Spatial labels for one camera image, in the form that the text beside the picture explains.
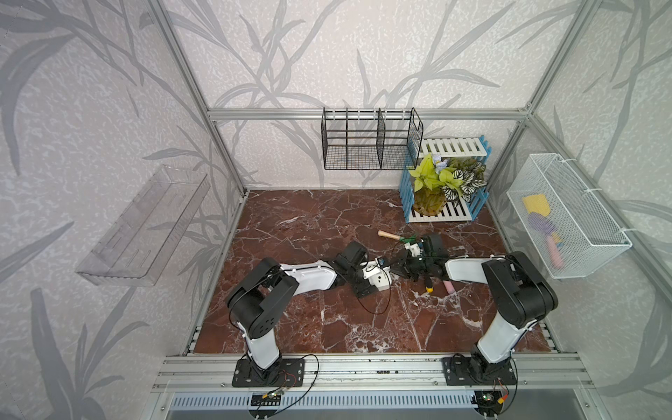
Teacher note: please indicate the purple pink trowel in basket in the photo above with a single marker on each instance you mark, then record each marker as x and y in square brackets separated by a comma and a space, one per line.
[543, 225]

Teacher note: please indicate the clear acrylic wall shelf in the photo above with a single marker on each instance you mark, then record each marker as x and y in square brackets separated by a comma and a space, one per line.
[137, 248]

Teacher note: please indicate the purple fork pink handle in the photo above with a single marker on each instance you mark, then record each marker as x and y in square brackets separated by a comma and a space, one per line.
[449, 287]

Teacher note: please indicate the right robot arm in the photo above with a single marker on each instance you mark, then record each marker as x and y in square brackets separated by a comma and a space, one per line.
[521, 294]

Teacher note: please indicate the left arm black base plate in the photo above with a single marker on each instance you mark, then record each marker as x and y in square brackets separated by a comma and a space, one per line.
[282, 373]

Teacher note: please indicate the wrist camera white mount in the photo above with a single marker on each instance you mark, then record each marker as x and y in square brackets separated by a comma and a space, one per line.
[373, 272]
[414, 247]

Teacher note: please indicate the white wire mesh basket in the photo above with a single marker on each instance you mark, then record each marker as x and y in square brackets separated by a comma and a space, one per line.
[587, 235]

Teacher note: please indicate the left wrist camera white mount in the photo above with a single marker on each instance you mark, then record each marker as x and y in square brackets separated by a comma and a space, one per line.
[373, 272]

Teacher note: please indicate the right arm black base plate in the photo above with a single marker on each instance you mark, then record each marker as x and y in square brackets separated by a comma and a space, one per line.
[461, 370]

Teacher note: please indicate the green rake wooden handle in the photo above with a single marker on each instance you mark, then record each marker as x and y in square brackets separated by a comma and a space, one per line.
[396, 237]

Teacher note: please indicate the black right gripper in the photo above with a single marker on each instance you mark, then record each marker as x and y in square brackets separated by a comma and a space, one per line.
[407, 272]

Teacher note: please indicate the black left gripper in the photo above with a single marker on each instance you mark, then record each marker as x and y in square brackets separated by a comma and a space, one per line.
[366, 290]

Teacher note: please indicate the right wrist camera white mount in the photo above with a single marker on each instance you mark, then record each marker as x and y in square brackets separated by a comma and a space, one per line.
[414, 247]

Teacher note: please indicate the black wire organizer basket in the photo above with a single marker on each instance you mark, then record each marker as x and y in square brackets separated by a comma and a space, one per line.
[370, 140]

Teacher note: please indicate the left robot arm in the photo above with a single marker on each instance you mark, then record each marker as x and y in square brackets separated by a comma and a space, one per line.
[258, 303]

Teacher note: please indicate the yellow trowel in basket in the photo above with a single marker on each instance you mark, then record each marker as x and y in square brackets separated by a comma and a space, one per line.
[537, 203]

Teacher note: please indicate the aluminium front rail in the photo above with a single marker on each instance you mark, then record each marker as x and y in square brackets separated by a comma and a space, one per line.
[210, 373]

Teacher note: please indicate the potted plant glass jar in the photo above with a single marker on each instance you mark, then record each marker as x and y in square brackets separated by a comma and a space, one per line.
[439, 181]

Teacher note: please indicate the blue white slatted crate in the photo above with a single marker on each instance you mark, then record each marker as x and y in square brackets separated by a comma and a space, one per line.
[447, 147]

